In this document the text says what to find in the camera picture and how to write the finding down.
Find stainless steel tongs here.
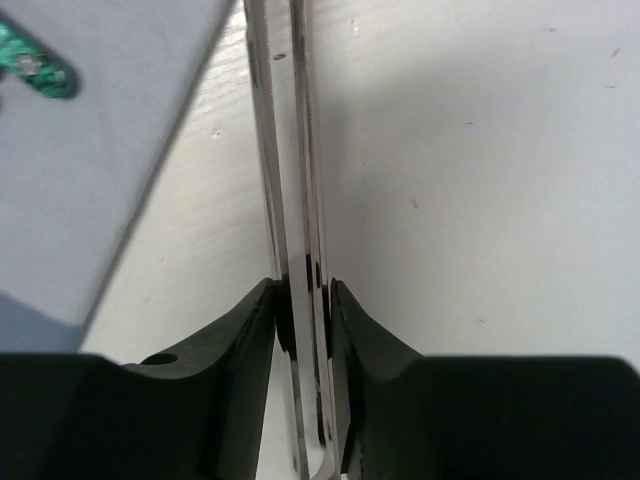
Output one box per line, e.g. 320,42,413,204
243,1,341,479

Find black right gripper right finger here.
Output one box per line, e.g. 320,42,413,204
330,280,639,479

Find green handled spoon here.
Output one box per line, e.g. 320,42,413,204
1,16,81,100

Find blue patchwork placemat cloth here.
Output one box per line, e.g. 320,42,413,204
1,0,231,352

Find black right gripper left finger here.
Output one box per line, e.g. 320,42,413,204
1,280,276,479

